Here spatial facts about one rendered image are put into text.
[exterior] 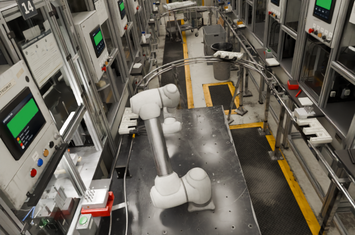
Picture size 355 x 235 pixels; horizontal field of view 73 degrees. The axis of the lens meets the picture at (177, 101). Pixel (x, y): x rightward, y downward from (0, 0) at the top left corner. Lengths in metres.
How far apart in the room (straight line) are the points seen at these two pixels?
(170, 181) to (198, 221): 0.33
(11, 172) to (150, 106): 0.77
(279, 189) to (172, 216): 1.34
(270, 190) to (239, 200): 0.97
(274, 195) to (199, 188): 1.26
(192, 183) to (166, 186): 0.16
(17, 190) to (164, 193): 0.80
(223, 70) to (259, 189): 2.38
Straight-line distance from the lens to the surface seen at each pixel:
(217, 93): 4.14
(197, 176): 1.58
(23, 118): 1.17
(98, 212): 1.57
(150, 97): 1.49
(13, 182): 1.17
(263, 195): 2.70
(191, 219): 1.74
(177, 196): 1.60
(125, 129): 2.17
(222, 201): 1.81
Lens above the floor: 2.17
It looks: 32 degrees down
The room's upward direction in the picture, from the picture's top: 8 degrees counter-clockwise
